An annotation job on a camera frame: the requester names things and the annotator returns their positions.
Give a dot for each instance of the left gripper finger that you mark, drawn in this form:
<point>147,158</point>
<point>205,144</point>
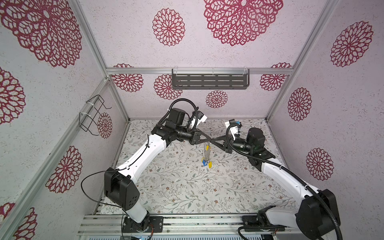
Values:
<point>212,141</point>
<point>204,136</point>

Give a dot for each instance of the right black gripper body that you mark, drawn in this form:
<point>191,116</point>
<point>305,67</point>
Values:
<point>242,146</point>

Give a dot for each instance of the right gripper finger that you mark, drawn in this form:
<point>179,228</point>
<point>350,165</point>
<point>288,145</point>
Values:
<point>224,146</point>
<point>218,140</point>

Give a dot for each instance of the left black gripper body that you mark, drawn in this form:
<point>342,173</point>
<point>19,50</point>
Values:
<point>185,134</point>

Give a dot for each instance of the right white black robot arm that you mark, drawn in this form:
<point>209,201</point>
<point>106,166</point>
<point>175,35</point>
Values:
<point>317,213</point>

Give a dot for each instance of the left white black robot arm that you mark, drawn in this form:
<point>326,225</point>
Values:
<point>120,184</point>

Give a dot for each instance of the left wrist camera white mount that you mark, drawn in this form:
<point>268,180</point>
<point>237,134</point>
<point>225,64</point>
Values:
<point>201,117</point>

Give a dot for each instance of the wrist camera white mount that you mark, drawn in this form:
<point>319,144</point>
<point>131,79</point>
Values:
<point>201,117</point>
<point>235,128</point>

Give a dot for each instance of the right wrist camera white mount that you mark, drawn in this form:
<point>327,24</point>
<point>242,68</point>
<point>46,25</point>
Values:
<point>235,128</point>

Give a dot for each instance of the black slotted wall shelf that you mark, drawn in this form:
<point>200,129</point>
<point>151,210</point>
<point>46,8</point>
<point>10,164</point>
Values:
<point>198,81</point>

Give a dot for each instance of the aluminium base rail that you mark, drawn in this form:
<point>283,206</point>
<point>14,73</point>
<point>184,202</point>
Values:
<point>169,225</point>

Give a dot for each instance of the black wire wall rack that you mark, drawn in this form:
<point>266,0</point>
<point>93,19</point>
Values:
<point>88,118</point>

